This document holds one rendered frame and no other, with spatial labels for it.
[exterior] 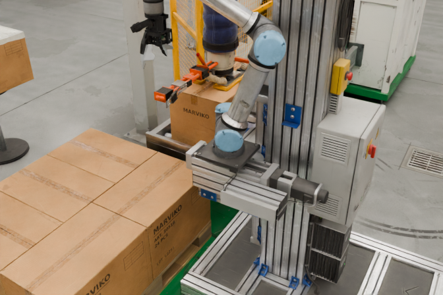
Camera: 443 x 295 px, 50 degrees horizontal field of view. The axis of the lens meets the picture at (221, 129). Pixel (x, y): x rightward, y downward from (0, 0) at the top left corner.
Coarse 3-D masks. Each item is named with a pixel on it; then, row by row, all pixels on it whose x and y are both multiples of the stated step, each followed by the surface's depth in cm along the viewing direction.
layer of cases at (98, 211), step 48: (96, 144) 316; (0, 192) 272; (48, 192) 272; (96, 192) 272; (144, 192) 272; (192, 192) 280; (0, 240) 239; (48, 240) 239; (96, 240) 239; (144, 240) 248; (0, 288) 229; (48, 288) 213; (96, 288) 223; (144, 288) 261
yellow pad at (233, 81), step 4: (244, 72) 311; (228, 76) 299; (236, 76) 305; (240, 76) 307; (228, 80) 299; (232, 80) 300; (236, 80) 301; (240, 80) 305; (216, 84) 296; (220, 84) 295; (228, 84) 295; (232, 84) 297; (216, 88) 295; (220, 88) 294; (224, 88) 292; (228, 88) 293
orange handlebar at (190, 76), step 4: (236, 60) 303; (240, 60) 301; (244, 60) 300; (248, 60) 299; (208, 64) 295; (212, 64) 294; (216, 64) 296; (192, 72) 283; (184, 76) 277; (188, 76) 276; (192, 76) 277; (196, 76) 279; (184, 80) 275; (188, 80) 273; (192, 80) 276; (172, 88) 266; (176, 88) 264; (156, 96) 256; (160, 96) 256
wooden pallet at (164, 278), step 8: (208, 224) 309; (200, 232) 303; (208, 232) 313; (192, 240) 296; (200, 240) 306; (184, 248) 289; (192, 248) 306; (176, 256) 283; (184, 256) 300; (192, 256) 302; (176, 264) 294; (184, 264) 294; (168, 272) 289; (176, 272) 289; (160, 280) 274; (168, 280) 283; (152, 288) 268; (160, 288) 276
